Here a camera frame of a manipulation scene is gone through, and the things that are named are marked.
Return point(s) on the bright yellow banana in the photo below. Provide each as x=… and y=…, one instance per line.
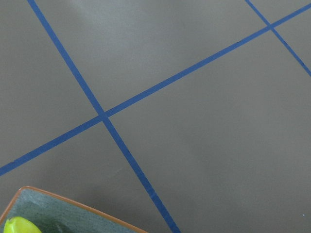
x=19, y=224

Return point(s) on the grey square plate orange rim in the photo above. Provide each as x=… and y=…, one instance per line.
x=53, y=213

